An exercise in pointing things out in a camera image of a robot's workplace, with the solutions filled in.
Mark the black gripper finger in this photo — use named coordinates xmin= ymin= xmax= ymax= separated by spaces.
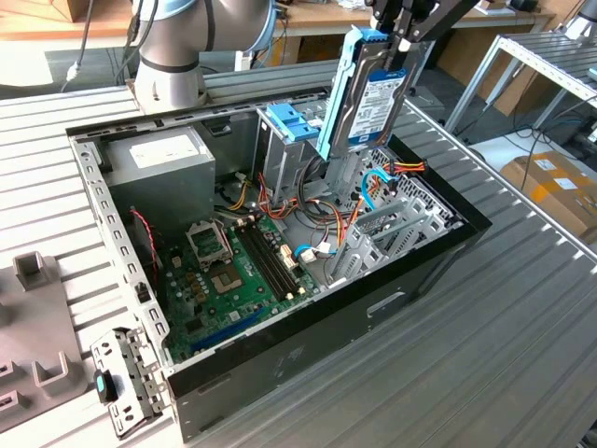
xmin=370 ymin=0 xmax=410 ymax=52
xmin=399 ymin=0 xmax=481 ymax=51

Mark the hard disk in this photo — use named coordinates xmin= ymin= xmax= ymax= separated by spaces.
xmin=315 ymin=25 xmax=423 ymax=162

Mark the red yellow power wire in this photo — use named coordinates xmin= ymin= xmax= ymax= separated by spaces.
xmin=371 ymin=159 xmax=429 ymax=177

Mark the blue data wire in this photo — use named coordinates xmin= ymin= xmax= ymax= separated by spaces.
xmin=361 ymin=168 xmax=398 ymax=214

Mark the metal disk bay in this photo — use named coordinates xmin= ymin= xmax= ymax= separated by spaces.
xmin=326 ymin=200 xmax=467 ymax=286

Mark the plain brown cardboard box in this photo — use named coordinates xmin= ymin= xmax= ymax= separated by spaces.
xmin=437 ymin=27 xmax=551 ymax=118

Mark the wooden desk with white legs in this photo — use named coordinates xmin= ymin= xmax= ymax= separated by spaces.
xmin=274 ymin=0 xmax=559 ymax=90

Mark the metal drive cage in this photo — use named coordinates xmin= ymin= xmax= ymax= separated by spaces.
xmin=254 ymin=92 xmax=365 ymax=206

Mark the cardboard box with labels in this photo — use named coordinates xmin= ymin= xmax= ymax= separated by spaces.
xmin=501 ymin=151 xmax=597 ymax=244

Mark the black RAM slot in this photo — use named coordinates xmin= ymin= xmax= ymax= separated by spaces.
xmin=238 ymin=225 xmax=288 ymax=302
xmin=249 ymin=221 xmax=299 ymax=296

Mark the metal socket cover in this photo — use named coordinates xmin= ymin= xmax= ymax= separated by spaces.
xmin=186 ymin=218 xmax=233 ymax=270

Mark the grey power supply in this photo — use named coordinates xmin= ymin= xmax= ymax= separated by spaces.
xmin=100 ymin=125 xmax=216 ymax=230

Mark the CPU socket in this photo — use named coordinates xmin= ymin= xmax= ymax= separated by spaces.
xmin=209 ymin=265 xmax=243 ymax=296

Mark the black open PC case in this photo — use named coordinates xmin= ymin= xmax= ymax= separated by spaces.
xmin=64 ymin=84 xmax=493 ymax=444

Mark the brown wooden box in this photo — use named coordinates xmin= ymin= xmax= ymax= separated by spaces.
xmin=49 ymin=0 xmax=94 ymax=23

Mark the green motherboard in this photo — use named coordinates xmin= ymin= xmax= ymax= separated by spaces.
xmin=156 ymin=214 xmax=323 ymax=365

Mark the black case fan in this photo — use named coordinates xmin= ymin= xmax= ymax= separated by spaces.
xmin=128 ymin=207 xmax=164 ymax=300

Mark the light wooden desk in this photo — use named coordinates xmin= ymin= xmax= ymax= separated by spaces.
xmin=0 ymin=0 xmax=141 ymax=41

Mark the blue expansion slot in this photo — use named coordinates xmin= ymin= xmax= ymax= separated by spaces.
xmin=188 ymin=305 xmax=267 ymax=356

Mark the black latch with blue stripe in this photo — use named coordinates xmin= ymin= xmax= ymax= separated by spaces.
xmin=92 ymin=370 xmax=120 ymax=403

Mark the grey parts rack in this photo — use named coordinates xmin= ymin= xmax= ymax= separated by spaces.
xmin=0 ymin=251 xmax=90 ymax=433

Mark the metal frame slat table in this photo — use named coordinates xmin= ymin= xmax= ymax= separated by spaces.
xmin=445 ymin=32 xmax=597 ymax=136

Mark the blue drive carrier handle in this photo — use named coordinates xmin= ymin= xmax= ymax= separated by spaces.
xmin=266 ymin=103 xmax=323 ymax=142

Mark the orange red wire bundle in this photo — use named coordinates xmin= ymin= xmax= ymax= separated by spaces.
xmin=214 ymin=170 xmax=368 ymax=248

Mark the white connector with blue wire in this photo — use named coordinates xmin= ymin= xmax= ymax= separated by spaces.
xmin=293 ymin=242 xmax=338 ymax=265

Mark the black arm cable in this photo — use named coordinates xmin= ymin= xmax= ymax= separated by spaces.
xmin=59 ymin=0 xmax=144 ymax=94

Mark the metal expansion bracket cover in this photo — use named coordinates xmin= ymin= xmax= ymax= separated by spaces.
xmin=90 ymin=326 xmax=167 ymax=440

